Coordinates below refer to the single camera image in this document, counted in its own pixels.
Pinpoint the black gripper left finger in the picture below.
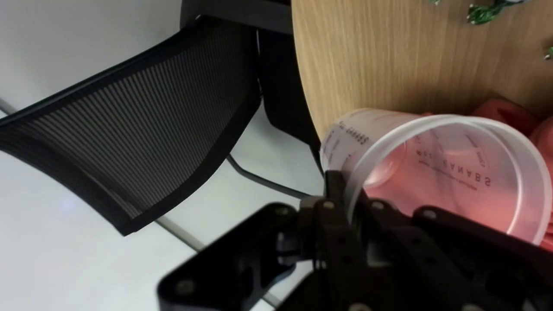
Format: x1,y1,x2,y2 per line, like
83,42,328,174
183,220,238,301
155,170,399,311

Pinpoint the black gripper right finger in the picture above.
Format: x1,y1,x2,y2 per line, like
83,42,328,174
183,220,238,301
359,198,553,311

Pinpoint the translucent plastic cup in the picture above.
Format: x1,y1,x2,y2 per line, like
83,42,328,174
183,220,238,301
318,108,553,248

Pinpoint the orange crumpled cloth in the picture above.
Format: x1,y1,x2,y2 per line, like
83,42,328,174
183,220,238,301
421,96,553,256

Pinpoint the black mesh office chair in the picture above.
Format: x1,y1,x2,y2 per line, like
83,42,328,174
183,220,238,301
0,0,324,237

